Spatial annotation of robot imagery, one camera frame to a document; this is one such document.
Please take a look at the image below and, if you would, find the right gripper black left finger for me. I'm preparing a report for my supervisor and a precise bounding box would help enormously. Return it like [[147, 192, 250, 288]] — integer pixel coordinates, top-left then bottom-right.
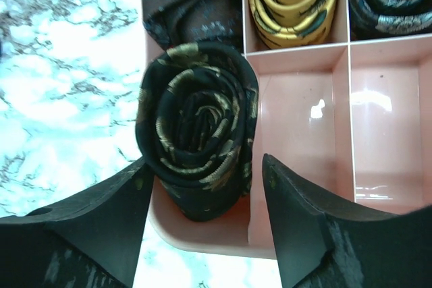
[[1, 158, 154, 287]]

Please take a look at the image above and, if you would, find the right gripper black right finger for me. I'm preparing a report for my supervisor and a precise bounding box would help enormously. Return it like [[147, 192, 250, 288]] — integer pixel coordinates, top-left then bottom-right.
[[262, 154, 431, 287]]

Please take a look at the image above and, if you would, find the black gold floral tie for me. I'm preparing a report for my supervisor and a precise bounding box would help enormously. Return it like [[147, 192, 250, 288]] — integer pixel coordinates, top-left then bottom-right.
[[135, 42, 259, 222]]

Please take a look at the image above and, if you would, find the pink divided organizer box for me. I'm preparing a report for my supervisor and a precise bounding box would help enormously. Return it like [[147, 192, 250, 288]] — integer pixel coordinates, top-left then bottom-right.
[[148, 0, 431, 259]]

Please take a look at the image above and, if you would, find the yellow rolled tie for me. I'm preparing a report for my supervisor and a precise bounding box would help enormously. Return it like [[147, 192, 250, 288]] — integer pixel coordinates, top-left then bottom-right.
[[248, 0, 338, 49]]

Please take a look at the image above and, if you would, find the dark blue rolled tie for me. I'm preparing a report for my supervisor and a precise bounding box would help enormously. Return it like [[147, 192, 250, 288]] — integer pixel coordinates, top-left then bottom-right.
[[348, 0, 431, 40]]

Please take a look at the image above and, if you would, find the brown blue rolled tie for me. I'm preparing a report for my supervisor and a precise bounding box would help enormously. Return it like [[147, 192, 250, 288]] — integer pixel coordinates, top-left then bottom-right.
[[142, 0, 243, 51]]

